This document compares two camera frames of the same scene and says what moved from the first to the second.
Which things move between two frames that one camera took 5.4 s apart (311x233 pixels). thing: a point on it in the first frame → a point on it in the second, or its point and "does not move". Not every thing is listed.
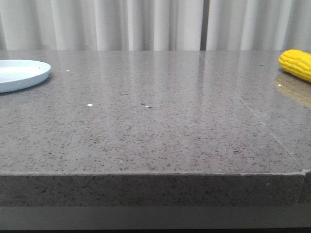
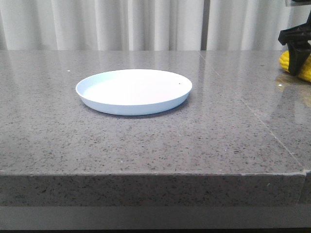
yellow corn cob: (297, 62) does not move
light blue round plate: (15, 74) → (133, 92)
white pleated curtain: (155, 24) does not move
